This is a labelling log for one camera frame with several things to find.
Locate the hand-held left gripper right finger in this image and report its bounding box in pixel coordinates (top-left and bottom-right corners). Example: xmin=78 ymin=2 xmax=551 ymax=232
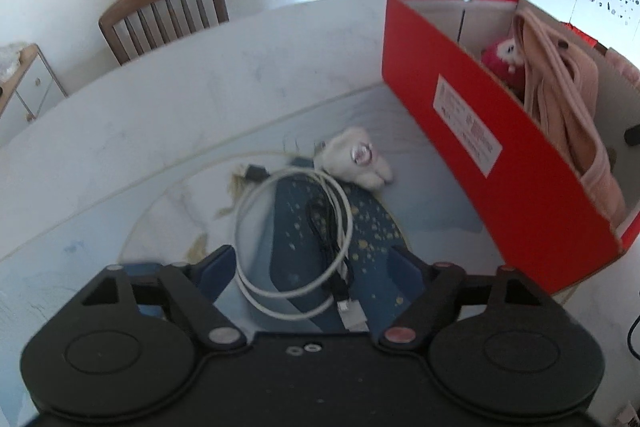
xmin=378 ymin=245 xmax=546 ymax=349

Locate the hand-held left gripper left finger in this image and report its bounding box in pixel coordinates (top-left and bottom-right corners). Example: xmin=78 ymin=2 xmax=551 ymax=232
xmin=80 ymin=245 xmax=246 ymax=349

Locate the white cable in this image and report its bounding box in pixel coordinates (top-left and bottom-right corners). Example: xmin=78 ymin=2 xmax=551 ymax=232
xmin=233 ymin=166 xmax=369 ymax=331

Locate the black cable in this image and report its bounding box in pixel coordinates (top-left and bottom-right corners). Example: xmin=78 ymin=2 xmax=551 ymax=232
xmin=234 ymin=164 xmax=356 ymax=303

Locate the red cardboard box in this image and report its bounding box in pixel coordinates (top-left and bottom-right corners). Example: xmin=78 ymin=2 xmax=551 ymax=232
xmin=381 ymin=0 xmax=636 ymax=296

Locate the pink plush toy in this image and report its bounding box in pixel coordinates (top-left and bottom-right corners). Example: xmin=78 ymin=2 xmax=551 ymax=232
xmin=480 ymin=35 xmax=529 ymax=100

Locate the pink cloth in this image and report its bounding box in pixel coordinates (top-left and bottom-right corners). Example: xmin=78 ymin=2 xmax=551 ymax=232
xmin=604 ymin=49 xmax=640 ymax=86

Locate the blue printed table mat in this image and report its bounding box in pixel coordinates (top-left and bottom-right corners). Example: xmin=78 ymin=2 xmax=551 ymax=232
xmin=0 ymin=79 xmax=506 ymax=358

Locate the red cloth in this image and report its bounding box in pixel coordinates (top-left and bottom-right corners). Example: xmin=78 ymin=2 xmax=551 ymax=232
xmin=562 ymin=21 xmax=599 ymax=50

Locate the white plush toy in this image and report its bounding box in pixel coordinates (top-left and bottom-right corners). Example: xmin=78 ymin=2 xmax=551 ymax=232
xmin=313 ymin=126 xmax=396 ymax=190

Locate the wooden sideboard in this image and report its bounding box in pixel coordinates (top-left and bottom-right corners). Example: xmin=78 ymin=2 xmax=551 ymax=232
xmin=0 ymin=42 xmax=69 ymax=148

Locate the wooden chair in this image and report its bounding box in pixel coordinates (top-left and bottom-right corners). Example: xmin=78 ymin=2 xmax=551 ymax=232
xmin=98 ymin=0 xmax=230 ymax=67

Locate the clear plastic bag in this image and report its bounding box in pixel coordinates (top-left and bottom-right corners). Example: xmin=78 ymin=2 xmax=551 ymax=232
xmin=0 ymin=41 xmax=26 ymax=80

